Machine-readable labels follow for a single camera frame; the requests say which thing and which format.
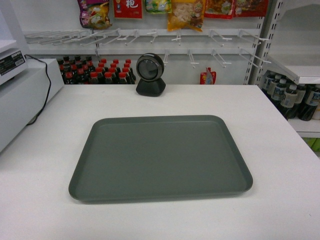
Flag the grey rectangular serving tray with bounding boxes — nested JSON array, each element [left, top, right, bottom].
[[68, 115, 253, 202]]

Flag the white checkout table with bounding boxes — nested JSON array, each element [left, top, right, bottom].
[[0, 85, 320, 240]]

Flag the black round barcode scanner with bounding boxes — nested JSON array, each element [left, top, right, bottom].
[[136, 53, 166, 97]]

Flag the red spout pouch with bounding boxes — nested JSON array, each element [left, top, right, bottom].
[[199, 67, 217, 85]]

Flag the yellow snack bag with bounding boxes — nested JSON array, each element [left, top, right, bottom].
[[167, 0, 206, 32]]

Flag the red snack bag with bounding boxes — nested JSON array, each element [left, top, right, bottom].
[[113, 0, 143, 19]]

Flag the purple snack bag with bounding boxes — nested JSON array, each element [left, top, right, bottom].
[[77, 0, 112, 30]]

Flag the black register cable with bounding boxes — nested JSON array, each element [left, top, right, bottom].
[[24, 54, 52, 126]]

